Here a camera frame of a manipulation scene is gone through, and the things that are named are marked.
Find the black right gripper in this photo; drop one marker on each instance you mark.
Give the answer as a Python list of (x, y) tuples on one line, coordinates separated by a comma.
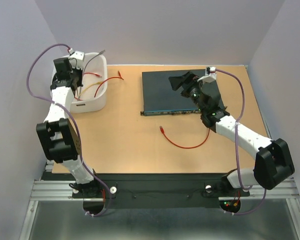
[(177, 81)]

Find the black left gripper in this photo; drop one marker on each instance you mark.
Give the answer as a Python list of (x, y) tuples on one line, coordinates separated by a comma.
[(79, 71)]

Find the red patch cable long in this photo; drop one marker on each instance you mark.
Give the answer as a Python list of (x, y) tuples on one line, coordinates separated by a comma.
[(109, 79)]

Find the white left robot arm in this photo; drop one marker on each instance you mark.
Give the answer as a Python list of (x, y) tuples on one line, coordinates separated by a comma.
[(57, 136)]

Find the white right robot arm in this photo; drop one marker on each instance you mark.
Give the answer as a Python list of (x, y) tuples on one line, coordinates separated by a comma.
[(260, 160)]

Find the white plastic basket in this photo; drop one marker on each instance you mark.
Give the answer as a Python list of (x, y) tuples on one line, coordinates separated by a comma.
[(82, 100)]

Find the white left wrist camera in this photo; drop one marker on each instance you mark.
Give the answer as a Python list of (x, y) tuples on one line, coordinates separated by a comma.
[(77, 56)]

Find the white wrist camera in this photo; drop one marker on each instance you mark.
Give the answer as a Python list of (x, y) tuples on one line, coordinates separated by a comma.
[(210, 75), (77, 56)]

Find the dark blue network switch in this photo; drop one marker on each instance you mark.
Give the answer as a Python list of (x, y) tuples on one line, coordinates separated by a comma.
[(160, 99)]

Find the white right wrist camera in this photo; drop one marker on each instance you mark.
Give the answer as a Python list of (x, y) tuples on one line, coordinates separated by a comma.
[(210, 75)]

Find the aluminium frame rail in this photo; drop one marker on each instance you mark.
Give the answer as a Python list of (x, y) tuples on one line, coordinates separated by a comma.
[(46, 190)]

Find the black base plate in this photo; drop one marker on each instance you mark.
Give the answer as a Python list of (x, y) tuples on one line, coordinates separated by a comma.
[(161, 191)]

